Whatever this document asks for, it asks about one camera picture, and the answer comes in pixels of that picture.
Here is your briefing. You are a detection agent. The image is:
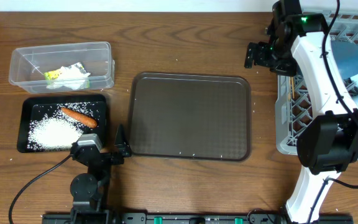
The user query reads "brown serving tray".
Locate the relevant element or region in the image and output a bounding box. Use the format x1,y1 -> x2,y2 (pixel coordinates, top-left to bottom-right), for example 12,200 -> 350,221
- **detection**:
127,72 -> 252,162

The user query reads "aluminium foil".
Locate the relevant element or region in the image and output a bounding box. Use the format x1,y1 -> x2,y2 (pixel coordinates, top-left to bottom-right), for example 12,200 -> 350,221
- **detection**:
70,62 -> 87,74

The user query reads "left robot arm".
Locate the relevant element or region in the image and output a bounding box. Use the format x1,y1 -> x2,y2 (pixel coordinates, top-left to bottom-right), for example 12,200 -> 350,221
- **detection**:
69,125 -> 132,223

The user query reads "black plastic tray bin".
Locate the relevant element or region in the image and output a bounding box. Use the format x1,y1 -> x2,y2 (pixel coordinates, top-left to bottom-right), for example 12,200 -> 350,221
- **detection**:
17,95 -> 108,153

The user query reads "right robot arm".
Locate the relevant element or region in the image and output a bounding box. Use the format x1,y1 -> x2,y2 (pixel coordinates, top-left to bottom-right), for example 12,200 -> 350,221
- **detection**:
244,11 -> 358,223

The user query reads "grey dishwasher rack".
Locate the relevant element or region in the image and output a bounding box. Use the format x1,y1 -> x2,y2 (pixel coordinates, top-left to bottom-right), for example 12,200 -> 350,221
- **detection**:
275,12 -> 358,155

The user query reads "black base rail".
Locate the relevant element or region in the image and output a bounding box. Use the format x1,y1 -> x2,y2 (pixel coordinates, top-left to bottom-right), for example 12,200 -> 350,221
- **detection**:
41,212 -> 354,224

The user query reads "wooden chopstick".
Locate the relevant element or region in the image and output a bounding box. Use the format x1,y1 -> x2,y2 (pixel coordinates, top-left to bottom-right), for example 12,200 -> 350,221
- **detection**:
290,77 -> 295,99
287,77 -> 292,102

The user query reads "white tissue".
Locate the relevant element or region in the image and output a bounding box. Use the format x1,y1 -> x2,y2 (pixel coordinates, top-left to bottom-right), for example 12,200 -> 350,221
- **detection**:
47,65 -> 91,90

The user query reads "orange carrot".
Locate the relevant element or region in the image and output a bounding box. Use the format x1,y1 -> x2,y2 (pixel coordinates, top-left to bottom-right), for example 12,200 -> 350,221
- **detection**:
61,108 -> 98,128

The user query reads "large blue plate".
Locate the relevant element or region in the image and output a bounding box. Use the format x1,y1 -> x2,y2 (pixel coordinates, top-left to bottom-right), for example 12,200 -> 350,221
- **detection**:
331,40 -> 358,79

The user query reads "pile of white rice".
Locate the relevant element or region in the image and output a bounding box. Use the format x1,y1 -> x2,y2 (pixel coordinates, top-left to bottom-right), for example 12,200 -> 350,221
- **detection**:
25,102 -> 106,152

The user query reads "clear plastic bin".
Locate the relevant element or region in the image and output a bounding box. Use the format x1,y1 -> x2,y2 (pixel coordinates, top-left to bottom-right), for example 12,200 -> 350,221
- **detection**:
9,42 -> 115,94

